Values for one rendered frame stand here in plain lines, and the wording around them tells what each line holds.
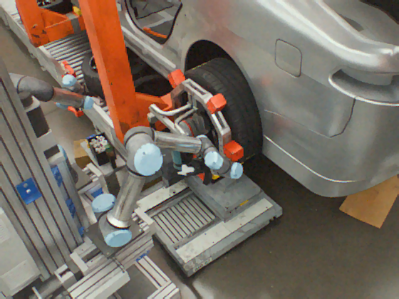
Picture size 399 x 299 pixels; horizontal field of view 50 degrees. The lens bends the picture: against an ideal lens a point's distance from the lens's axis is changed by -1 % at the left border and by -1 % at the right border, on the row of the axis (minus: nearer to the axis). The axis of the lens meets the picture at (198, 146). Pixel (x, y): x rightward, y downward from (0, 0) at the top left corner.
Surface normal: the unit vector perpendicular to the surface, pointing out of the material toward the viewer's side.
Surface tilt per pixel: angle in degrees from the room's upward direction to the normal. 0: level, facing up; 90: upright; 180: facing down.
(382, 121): 89
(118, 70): 90
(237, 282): 0
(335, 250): 0
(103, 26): 90
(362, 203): 1
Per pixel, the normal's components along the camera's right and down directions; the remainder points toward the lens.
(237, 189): -0.08, -0.74
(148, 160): 0.49, 0.46
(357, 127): -0.29, 0.66
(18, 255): 0.66, 0.46
